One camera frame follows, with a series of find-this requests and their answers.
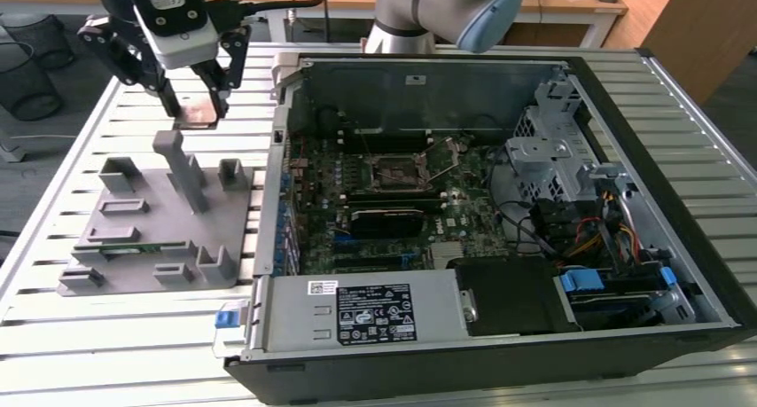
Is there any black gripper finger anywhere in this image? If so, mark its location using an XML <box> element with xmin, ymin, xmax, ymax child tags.
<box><xmin>75</xmin><ymin>14</ymin><xmax>182</xmax><ymax>119</ymax></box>
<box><xmin>192</xmin><ymin>24</ymin><xmax>253</xmax><ymax>119</ymax></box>

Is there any silver CPU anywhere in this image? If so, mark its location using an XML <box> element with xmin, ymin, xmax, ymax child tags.
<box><xmin>170</xmin><ymin>94</ymin><xmax>222</xmax><ymax>131</ymax></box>

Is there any CPU socket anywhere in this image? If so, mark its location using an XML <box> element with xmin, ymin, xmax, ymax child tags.
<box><xmin>367</xmin><ymin>154</ymin><xmax>427</xmax><ymax>192</ymax></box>

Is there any grey case latch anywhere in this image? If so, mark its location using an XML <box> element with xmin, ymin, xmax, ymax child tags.
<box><xmin>269</xmin><ymin>51</ymin><xmax>304</xmax><ymax>103</ymax></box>

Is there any black mesh waste bin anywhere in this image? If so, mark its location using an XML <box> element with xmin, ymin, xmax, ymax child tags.
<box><xmin>0</xmin><ymin>12</ymin><xmax>77</xmax><ymax>70</ymax></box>
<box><xmin>0</xmin><ymin>41</ymin><xmax>65</xmax><ymax>122</ymax></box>

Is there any wooden office desk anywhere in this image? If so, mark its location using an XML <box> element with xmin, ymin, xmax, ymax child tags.
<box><xmin>253</xmin><ymin>0</ymin><xmax>628</xmax><ymax>49</ymax></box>
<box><xmin>0</xmin><ymin>0</ymin><xmax>285</xmax><ymax>43</ymax></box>

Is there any grey parts rack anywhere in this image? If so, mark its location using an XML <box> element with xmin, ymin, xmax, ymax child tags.
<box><xmin>55</xmin><ymin>130</ymin><xmax>256</xmax><ymax>298</ymax></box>

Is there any black RAM slot row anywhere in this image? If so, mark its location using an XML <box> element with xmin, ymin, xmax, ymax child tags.
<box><xmin>336</xmin><ymin>129</ymin><xmax>433</xmax><ymax>145</ymax></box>
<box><xmin>346</xmin><ymin>192</ymin><xmax>445</xmax><ymax>212</ymax></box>

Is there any green RAM stick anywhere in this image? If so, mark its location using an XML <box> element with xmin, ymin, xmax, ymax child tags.
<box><xmin>98</xmin><ymin>241</ymin><xmax>192</xmax><ymax>254</ymax></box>

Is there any black graphics card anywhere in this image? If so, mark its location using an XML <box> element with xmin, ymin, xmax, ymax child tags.
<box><xmin>346</xmin><ymin>208</ymin><xmax>427</xmax><ymax>240</ymax></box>

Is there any black expansion slot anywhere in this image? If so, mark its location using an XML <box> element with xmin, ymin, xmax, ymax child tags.
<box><xmin>330</xmin><ymin>256</ymin><xmax>415</xmax><ymax>269</ymax></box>
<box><xmin>334</xmin><ymin>243</ymin><xmax>424</xmax><ymax>255</ymax></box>

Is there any green motherboard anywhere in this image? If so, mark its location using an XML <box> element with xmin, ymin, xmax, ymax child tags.
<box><xmin>282</xmin><ymin>134</ymin><xmax>515</xmax><ymax>278</ymax></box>

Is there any silver chipset heatsink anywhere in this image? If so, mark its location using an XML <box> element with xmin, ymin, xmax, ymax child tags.
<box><xmin>429</xmin><ymin>242</ymin><xmax>467</xmax><ymax>266</ymax></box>

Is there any silver drive cage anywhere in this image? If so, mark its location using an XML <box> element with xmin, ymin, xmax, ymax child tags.
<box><xmin>504</xmin><ymin>81</ymin><xmax>599</xmax><ymax>204</ymax></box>

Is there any silver power supply unit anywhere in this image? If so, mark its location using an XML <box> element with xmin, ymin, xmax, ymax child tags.
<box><xmin>240</xmin><ymin>271</ymin><xmax>473</xmax><ymax>351</ymax></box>

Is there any blue case latch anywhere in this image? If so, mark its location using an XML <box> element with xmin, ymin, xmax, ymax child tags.
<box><xmin>214</xmin><ymin>306</ymin><xmax>249</xmax><ymax>330</ymax></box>

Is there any blue disk carrier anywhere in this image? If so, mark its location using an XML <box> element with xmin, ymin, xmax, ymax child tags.
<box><xmin>557</xmin><ymin>268</ymin><xmax>606</xmax><ymax>296</ymax></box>

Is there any black PC case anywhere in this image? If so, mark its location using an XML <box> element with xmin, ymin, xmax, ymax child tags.
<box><xmin>222</xmin><ymin>51</ymin><xmax>757</xmax><ymax>407</ymax></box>

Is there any wooden cabinet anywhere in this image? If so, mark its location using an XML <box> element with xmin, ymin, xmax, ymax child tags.
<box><xmin>601</xmin><ymin>0</ymin><xmax>757</xmax><ymax>106</ymax></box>

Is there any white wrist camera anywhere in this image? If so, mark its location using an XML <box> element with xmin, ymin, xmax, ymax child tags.
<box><xmin>129</xmin><ymin>0</ymin><xmax>218</xmax><ymax>70</ymax></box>

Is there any black wire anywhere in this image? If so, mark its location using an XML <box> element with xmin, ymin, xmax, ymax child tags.
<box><xmin>493</xmin><ymin>198</ymin><xmax>560</xmax><ymax>262</ymax></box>

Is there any silver metal bracket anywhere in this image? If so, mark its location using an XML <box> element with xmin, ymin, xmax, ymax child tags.
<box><xmin>575</xmin><ymin>161</ymin><xmax>632</xmax><ymax>191</ymax></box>

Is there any coloured power wire bundle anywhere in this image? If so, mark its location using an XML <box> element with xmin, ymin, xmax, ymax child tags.
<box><xmin>555</xmin><ymin>189</ymin><xmax>646</xmax><ymax>269</ymax></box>

